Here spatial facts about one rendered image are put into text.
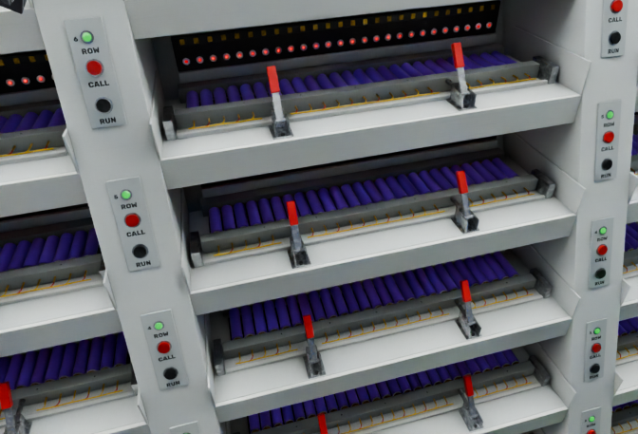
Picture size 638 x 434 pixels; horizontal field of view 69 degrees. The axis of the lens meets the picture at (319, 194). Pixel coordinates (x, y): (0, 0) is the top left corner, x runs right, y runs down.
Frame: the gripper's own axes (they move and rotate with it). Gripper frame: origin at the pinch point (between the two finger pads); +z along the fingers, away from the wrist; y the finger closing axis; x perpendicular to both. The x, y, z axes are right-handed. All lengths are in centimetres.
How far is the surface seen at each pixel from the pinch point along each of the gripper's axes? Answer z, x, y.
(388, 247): 1, -53, -15
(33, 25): 7.5, -2.4, 0.3
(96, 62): 5.4, -9.2, -2.1
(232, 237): 14.0, -33.0, -17.7
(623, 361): -5, -110, -27
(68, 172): 12.2, -9.9, -14.2
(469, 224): -3, -64, -9
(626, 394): -7, -108, -33
